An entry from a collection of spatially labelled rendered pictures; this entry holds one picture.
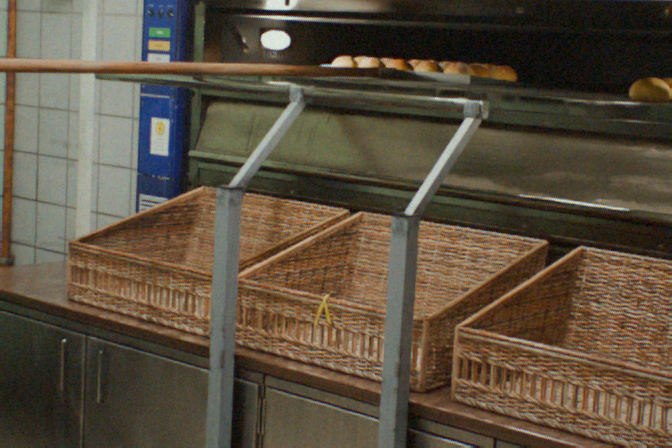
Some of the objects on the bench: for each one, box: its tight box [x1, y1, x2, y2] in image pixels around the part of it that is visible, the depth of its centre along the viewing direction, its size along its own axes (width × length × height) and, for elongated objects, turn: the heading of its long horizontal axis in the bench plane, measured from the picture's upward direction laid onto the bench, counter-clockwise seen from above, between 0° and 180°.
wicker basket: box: [66, 186, 350, 338], centre depth 329 cm, size 49×56×28 cm
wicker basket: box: [235, 212, 549, 392], centre depth 292 cm, size 49×56×28 cm
